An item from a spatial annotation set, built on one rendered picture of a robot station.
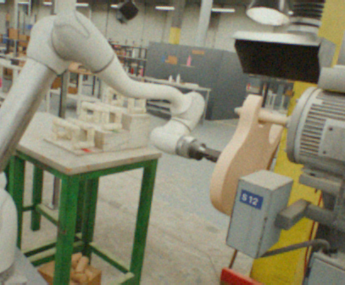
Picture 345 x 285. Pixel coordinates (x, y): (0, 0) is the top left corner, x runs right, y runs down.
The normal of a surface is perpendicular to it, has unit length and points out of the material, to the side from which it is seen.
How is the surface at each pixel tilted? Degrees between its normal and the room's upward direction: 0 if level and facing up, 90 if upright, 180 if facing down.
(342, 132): 90
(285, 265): 90
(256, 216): 90
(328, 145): 90
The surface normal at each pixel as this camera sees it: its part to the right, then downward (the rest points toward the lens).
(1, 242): 0.83, 0.20
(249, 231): -0.62, 0.11
